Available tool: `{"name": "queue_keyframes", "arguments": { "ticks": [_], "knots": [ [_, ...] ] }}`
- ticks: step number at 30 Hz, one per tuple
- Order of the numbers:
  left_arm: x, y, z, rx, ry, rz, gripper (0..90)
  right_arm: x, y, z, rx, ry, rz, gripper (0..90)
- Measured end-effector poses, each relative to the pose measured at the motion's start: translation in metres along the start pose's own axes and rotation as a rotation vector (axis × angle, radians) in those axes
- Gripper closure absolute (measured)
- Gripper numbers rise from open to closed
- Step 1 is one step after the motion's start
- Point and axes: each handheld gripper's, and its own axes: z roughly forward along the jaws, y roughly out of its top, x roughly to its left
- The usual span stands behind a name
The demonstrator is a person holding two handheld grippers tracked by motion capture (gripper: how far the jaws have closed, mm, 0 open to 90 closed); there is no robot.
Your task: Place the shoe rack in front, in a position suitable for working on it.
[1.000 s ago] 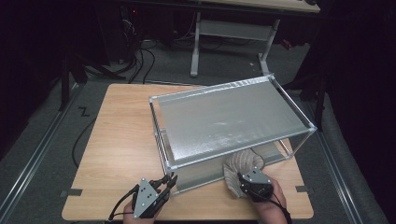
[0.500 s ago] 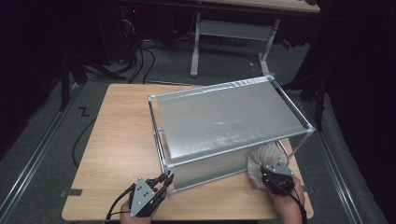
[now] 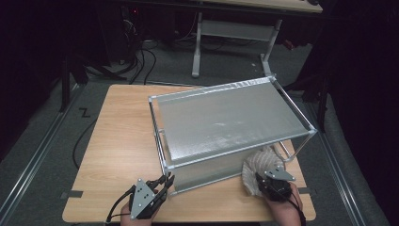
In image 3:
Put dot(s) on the grey two-tier shelf rack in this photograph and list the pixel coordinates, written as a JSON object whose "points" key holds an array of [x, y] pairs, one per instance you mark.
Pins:
{"points": [[226, 119]]}

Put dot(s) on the small red object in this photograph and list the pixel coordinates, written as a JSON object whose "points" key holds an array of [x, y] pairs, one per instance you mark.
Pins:
{"points": [[289, 44]]}

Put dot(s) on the wooden desk with white legs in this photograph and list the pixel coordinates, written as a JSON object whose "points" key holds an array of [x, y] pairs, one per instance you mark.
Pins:
{"points": [[235, 29]]}

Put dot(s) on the metal floor rail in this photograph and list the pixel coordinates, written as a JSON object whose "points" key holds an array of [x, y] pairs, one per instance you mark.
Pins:
{"points": [[34, 160], [333, 163]]}

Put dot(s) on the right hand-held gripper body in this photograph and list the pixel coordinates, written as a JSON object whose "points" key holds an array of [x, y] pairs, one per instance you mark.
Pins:
{"points": [[277, 185]]}

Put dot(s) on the dark computer tower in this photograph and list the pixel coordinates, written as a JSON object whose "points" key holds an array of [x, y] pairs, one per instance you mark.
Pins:
{"points": [[130, 31]]}

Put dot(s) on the person's left hand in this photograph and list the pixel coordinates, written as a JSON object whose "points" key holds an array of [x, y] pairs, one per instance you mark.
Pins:
{"points": [[135, 222]]}

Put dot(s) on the grey tape piece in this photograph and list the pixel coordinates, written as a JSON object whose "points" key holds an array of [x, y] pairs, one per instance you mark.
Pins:
{"points": [[72, 194], [309, 190]]}

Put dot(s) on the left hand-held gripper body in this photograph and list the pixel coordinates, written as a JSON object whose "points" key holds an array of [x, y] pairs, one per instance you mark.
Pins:
{"points": [[142, 197]]}

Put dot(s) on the black metal stand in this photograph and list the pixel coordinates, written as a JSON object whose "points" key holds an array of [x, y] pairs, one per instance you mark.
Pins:
{"points": [[323, 103], [65, 84]]}

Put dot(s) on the beige striped towel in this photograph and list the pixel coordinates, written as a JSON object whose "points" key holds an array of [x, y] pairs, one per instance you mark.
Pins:
{"points": [[262, 161]]}

